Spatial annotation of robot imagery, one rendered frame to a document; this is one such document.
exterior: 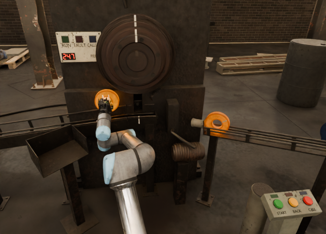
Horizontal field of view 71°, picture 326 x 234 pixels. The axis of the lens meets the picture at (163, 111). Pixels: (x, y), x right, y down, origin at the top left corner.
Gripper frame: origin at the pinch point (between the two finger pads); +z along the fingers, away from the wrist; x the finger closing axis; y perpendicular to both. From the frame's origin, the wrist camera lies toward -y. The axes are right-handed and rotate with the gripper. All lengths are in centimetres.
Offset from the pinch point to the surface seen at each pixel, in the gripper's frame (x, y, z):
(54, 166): 29, -15, -40
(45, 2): 211, -121, 595
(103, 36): -3.0, 39.1, 6.7
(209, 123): -66, -11, -19
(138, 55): -21.6, 32.6, -4.6
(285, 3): -510, -127, 594
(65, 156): 24.3, -16.2, -32.1
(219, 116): -71, -4, -20
